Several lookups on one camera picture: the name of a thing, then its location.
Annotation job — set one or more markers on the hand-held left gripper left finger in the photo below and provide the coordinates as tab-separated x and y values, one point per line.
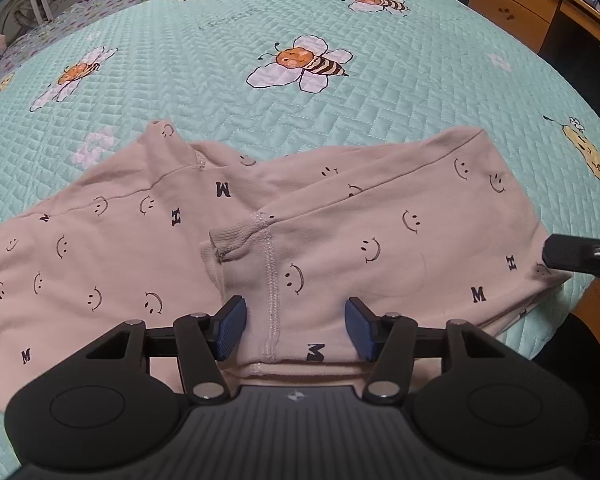
230	330

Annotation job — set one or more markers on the wooden desk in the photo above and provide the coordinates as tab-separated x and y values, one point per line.
510	0

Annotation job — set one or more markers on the beige smiley print pants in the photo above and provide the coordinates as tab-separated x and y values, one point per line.
155	240

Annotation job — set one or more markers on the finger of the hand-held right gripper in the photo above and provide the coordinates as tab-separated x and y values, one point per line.
575	252

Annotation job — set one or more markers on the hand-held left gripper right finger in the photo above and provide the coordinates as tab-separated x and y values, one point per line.
360	332

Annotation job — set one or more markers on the mint quilted bee blanket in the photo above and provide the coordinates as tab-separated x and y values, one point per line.
430	85

